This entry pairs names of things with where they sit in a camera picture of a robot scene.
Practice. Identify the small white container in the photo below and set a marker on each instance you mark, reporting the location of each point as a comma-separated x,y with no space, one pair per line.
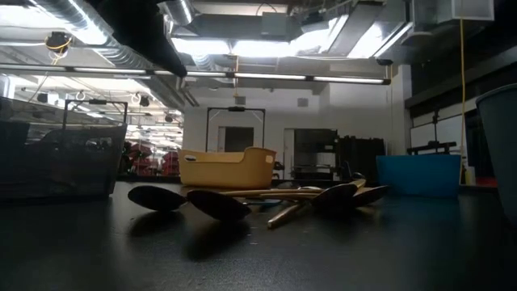
470,176

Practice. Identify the dark blue plastic bin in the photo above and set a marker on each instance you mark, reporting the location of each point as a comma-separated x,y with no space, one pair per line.
420,178

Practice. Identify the long ceiling light bar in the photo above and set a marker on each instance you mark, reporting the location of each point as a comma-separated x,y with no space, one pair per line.
266,76

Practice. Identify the black cabinet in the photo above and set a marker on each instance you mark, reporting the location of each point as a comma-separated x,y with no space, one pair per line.
363,157

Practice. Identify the yellow plastic bin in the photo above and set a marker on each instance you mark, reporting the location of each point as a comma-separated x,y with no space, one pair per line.
226,169

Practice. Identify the red storage racks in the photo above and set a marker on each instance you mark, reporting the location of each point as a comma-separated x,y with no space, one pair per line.
139,155

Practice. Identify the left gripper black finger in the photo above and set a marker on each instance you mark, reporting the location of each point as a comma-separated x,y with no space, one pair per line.
141,28

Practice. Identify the dark shelving unit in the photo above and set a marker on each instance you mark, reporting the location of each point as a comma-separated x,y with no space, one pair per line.
315,141

